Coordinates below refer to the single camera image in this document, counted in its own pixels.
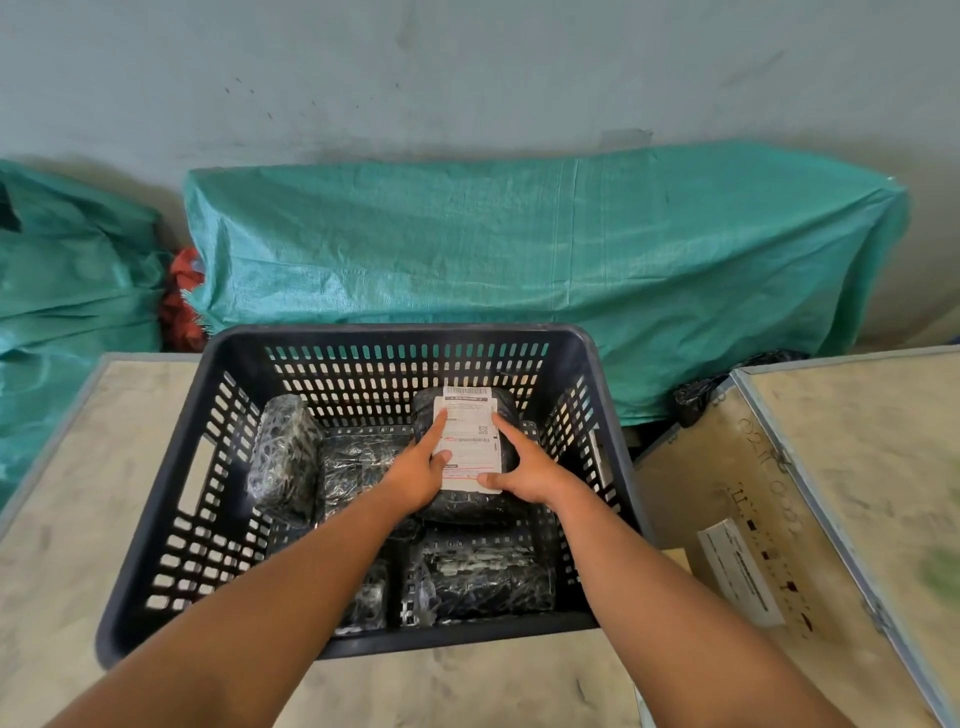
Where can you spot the person's right hand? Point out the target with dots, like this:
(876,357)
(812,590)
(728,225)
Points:
(534,480)

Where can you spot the person's left hand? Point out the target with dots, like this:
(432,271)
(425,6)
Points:
(411,480)

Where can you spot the person's right thumb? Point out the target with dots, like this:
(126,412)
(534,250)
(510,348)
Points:
(493,480)

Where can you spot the person's left thumb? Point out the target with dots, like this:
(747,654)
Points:
(444,460)

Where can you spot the white shipping label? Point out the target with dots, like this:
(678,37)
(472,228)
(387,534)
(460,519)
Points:
(471,442)

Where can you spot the black parcel with label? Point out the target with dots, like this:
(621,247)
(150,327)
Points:
(469,506)

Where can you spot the person's right forearm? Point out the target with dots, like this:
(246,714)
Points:
(660,607)

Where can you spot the person's left forearm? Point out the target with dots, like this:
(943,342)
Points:
(262,607)

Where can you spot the small black bubble wrapped parcel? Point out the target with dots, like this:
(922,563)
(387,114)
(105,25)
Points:
(367,600)

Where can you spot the black plastic bag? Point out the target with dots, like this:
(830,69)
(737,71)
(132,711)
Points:
(701,394)

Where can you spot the large green woven tarp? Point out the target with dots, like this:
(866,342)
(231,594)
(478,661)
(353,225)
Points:
(540,255)

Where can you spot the dark blue plastic crate basket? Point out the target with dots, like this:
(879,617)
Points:
(187,480)

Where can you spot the white paper label on crate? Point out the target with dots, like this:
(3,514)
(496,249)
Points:
(739,574)

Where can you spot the red mesh bag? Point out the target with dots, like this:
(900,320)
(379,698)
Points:
(180,307)

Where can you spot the plywood crate with metal edging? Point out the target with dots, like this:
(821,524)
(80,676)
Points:
(847,480)

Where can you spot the green woven sack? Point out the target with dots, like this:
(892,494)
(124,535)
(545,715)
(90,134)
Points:
(67,300)

